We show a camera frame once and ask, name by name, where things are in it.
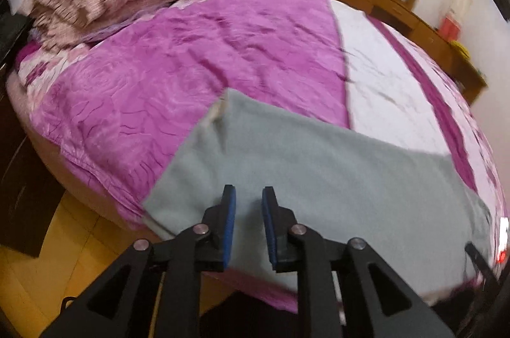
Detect grey fleece pants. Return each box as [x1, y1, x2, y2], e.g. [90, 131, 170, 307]
[142, 89, 494, 296]

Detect smartphone with lit screen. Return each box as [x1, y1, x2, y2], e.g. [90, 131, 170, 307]
[494, 216, 509, 265]

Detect purple and white bed blanket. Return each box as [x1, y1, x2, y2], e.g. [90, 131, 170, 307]
[8, 0, 505, 311]

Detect yellow object on cabinet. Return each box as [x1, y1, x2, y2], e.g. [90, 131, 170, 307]
[449, 40, 470, 60]

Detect cream and red right curtain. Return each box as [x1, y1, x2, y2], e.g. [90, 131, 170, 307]
[438, 0, 472, 42]

